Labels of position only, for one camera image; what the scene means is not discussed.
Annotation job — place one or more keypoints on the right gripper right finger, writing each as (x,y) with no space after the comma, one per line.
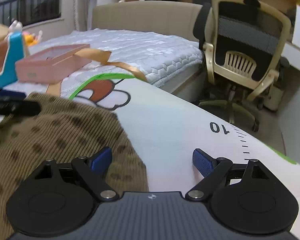
(247,198)

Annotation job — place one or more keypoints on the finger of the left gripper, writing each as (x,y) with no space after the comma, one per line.
(14,103)

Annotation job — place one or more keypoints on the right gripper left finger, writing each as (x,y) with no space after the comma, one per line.
(59,198)

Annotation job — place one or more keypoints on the brown dotted knit sweater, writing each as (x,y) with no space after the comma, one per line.
(64,130)

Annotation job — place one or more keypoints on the blue cartoon plush toy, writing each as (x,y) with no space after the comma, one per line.
(11,51)

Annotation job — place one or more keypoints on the pink storage box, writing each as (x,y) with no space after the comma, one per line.
(51,65)

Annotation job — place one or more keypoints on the white cartoon play mat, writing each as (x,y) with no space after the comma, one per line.
(164,131)

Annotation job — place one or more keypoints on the white desk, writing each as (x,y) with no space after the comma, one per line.
(288,84)

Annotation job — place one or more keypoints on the beige mesh office chair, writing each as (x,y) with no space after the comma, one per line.
(242,42)

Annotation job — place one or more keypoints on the beige upholstered headboard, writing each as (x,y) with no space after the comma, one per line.
(161,17)

